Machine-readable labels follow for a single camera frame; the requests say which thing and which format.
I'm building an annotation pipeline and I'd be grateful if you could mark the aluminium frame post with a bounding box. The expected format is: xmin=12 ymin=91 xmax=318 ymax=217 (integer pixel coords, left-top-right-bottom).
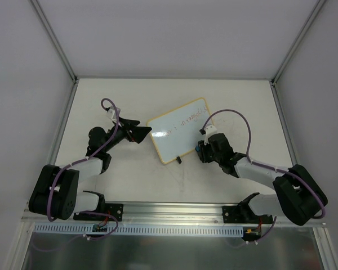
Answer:
xmin=29 ymin=0 xmax=78 ymax=83
xmin=271 ymin=0 xmax=327 ymax=85

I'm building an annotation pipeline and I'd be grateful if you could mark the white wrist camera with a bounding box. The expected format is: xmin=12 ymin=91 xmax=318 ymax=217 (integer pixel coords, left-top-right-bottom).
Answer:
xmin=199 ymin=124 xmax=217 ymax=145
xmin=106 ymin=107 xmax=117 ymax=121

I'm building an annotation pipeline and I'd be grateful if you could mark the white slotted cable duct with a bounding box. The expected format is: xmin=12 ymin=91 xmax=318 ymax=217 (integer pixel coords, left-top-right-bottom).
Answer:
xmin=33 ymin=222 xmax=244 ymax=238

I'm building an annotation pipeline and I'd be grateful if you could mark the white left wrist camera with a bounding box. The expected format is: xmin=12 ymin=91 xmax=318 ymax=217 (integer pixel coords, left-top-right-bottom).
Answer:
xmin=106 ymin=107 xmax=117 ymax=121

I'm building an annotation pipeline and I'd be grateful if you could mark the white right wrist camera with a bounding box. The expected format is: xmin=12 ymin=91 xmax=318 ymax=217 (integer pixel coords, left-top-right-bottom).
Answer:
xmin=199 ymin=124 xmax=217 ymax=145

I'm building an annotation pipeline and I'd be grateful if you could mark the yellow framed whiteboard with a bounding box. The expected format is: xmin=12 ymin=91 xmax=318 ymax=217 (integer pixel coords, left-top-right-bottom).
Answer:
xmin=146 ymin=97 xmax=211 ymax=164

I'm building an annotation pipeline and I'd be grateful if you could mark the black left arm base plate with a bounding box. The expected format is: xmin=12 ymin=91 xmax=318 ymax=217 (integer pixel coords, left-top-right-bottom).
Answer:
xmin=73 ymin=203 xmax=124 ymax=222

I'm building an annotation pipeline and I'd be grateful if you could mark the left aluminium frame post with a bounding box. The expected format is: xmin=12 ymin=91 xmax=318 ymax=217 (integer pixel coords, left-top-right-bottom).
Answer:
xmin=29 ymin=0 xmax=78 ymax=83

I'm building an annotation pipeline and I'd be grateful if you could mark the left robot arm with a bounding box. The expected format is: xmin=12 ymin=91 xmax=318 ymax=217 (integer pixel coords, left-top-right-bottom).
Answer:
xmin=28 ymin=118 xmax=152 ymax=222

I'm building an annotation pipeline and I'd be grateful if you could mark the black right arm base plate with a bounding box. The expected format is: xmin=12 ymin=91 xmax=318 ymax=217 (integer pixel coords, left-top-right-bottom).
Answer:
xmin=221 ymin=205 xmax=274 ymax=224

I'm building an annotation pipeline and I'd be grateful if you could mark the aluminium mounting rail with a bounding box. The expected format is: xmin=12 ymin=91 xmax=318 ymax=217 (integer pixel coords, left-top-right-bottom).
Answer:
xmin=21 ymin=201 xmax=327 ymax=226

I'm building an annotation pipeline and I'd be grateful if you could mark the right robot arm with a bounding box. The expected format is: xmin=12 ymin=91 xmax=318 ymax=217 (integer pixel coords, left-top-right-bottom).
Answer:
xmin=196 ymin=133 xmax=328 ymax=226

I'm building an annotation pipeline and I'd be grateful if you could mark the right aluminium frame post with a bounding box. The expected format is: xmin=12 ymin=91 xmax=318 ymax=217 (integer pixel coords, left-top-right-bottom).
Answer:
xmin=271 ymin=0 xmax=327 ymax=85

